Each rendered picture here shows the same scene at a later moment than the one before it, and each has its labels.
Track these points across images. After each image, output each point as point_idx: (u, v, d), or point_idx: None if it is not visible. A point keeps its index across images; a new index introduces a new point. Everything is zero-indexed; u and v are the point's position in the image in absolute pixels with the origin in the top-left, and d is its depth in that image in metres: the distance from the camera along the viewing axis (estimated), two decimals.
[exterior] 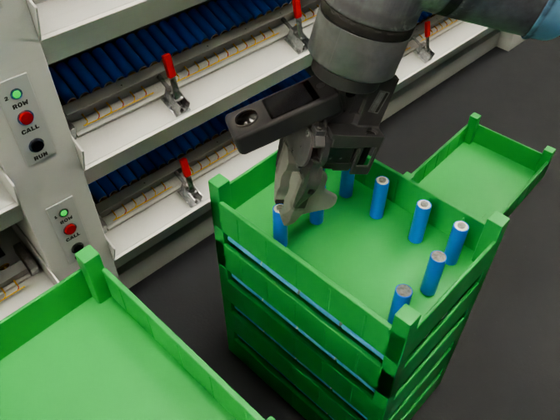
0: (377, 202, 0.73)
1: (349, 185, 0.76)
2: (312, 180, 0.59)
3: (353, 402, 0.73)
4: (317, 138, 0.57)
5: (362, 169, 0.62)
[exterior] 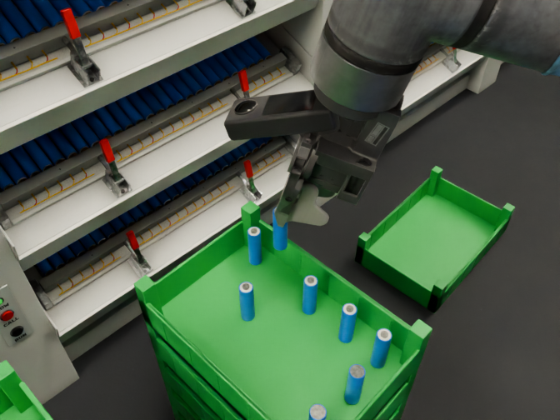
0: (307, 300, 0.73)
1: (282, 237, 0.70)
2: (289, 187, 0.58)
3: None
4: (302, 149, 0.56)
5: (349, 197, 0.59)
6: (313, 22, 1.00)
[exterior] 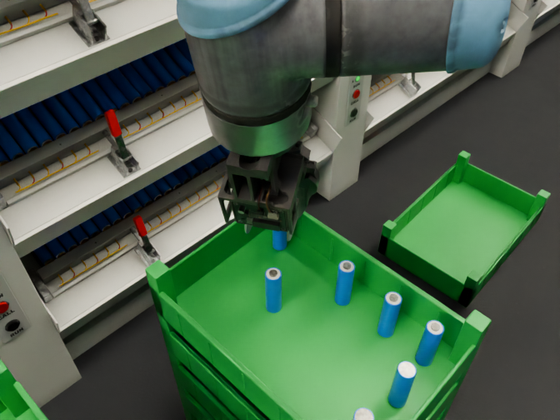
0: (342, 289, 0.64)
1: None
2: None
3: None
4: None
5: (227, 211, 0.58)
6: None
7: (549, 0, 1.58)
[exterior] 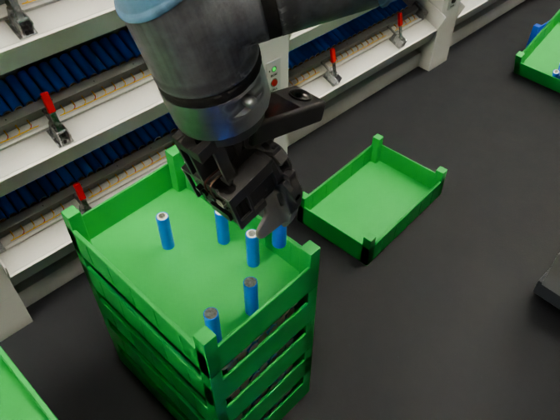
0: (219, 230, 0.81)
1: None
2: None
3: (198, 409, 0.82)
4: None
5: None
6: None
7: (472, 1, 1.75)
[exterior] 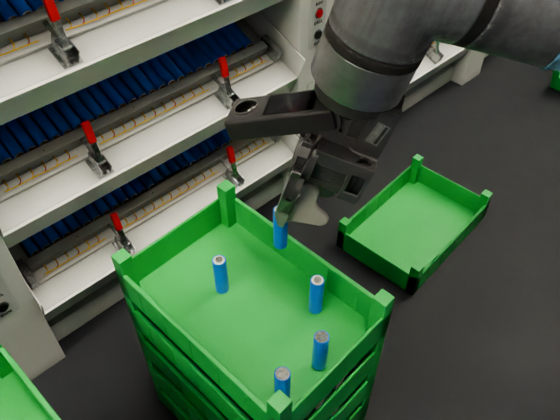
0: (277, 232, 0.69)
1: None
2: (289, 187, 0.58)
3: None
4: (302, 149, 0.56)
5: (350, 197, 0.59)
6: (292, 11, 1.03)
7: None
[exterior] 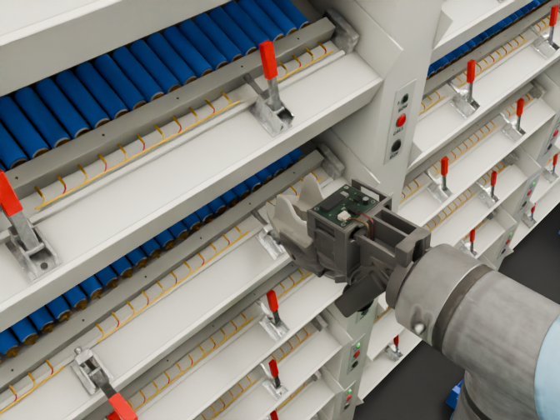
0: None
1: None
2: None
3: None
4: None
5: (358, 187, 0.60)
6: None
7: (377, 370, 1.49)
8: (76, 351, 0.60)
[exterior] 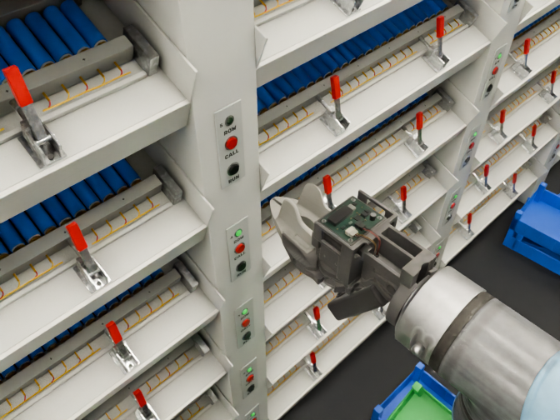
0: None
1: None
2: None
3: None
4: None
5: (363, 199, 0.61)
6: None
7: (295, 389, 1.44)
8: None
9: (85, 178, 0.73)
